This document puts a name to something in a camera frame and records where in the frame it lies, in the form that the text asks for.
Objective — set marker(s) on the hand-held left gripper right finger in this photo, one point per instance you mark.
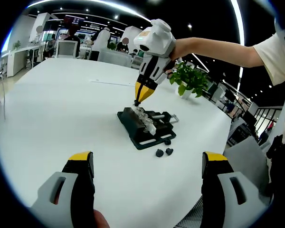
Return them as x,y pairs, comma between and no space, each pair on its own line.
213,190

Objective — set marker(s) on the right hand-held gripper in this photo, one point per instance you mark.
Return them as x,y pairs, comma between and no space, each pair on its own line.
156,40

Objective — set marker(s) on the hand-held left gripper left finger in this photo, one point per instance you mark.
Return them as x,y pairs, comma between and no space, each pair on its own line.
83,190

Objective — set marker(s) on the dark rubber stopper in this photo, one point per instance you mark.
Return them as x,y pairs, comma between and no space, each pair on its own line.
159,153
169,151
167,142
135,103

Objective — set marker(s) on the clear glass vial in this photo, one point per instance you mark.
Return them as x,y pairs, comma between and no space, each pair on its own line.
149,122
139,110
144,116

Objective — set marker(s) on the black vise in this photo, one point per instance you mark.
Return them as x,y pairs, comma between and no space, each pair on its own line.
135,128

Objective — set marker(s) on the person's right forearm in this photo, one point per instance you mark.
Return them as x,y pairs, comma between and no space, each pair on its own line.
211,50

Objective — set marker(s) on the green potted plant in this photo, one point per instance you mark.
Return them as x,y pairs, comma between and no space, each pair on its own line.
190,78

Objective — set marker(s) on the grey chair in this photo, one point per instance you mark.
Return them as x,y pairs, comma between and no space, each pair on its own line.
247,154

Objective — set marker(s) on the white table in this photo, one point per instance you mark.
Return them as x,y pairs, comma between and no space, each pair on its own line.
61,114

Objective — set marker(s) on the white mesh office chair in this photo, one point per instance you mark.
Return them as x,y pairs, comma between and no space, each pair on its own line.
66,48

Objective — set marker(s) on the person's body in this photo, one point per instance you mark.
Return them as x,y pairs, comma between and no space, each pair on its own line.
278,61

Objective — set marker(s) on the white office desk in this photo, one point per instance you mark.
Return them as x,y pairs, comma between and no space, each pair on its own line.
19,59

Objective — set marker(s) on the small green office plant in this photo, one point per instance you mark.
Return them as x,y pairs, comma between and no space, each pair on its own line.
17,45

